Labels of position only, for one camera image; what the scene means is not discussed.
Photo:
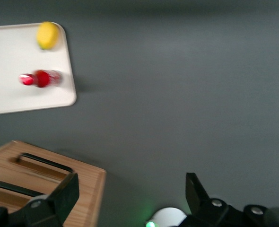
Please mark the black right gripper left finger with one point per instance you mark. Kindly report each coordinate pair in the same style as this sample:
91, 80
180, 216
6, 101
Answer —
61, 198

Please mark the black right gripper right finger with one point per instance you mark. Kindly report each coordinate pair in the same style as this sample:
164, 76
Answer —
198, 198

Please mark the red coke bottle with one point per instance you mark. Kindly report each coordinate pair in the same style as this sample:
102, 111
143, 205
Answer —
42, 78

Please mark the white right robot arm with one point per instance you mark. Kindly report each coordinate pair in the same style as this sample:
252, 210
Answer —
168, 217

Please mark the cream plastic tray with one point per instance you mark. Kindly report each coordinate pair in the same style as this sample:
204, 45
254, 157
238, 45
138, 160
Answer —
11, 59

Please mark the wooden drawer cabinet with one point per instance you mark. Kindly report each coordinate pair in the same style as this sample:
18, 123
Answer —
87, 179

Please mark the wooden drawer front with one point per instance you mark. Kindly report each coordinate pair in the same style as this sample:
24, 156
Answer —
2, 172
82, 165

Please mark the yellow lemon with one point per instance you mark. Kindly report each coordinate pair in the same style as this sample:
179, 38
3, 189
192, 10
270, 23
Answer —
47, 35

